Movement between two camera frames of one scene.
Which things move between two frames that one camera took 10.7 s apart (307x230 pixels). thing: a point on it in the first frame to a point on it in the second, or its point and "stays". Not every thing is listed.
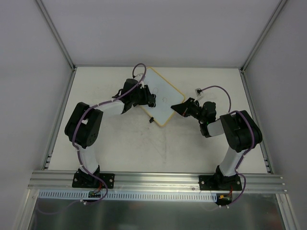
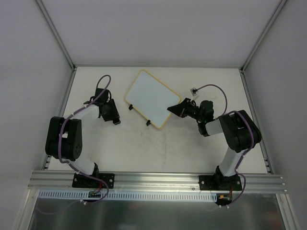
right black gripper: (190, 109) stays
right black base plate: (220, 182) stays
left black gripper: (146, 95) to (111, 116)
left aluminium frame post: (56, 35) stays
